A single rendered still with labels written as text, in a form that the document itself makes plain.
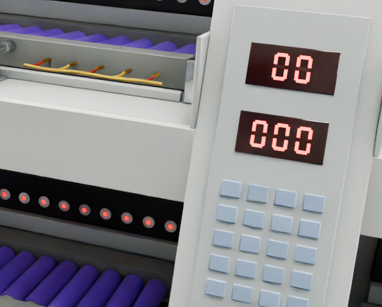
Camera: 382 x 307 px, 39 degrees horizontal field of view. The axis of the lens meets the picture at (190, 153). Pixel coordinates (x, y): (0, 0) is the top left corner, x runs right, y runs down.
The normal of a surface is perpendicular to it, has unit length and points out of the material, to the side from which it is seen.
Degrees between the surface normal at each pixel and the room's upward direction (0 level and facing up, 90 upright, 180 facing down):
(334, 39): 90
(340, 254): 90
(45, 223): 107
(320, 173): 90
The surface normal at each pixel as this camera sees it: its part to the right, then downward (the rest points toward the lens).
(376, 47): -0.22, 0.02
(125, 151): -0.26, 0.31
